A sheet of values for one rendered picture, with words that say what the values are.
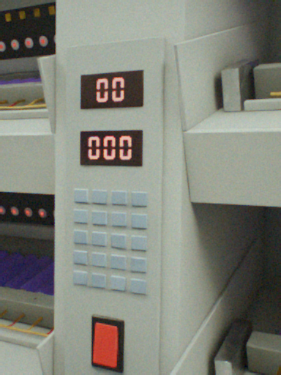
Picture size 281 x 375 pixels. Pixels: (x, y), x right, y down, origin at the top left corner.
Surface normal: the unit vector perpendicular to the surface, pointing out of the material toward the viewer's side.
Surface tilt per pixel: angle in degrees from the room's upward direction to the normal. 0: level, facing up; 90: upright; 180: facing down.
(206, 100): 90
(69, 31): 90
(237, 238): 90
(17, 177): 108
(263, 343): 18
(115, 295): 90
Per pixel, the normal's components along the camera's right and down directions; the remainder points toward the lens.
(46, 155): -0.45, 0.34
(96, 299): -0.47, 0.04
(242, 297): 0.88, 0.04
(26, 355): -0.13, -0.94
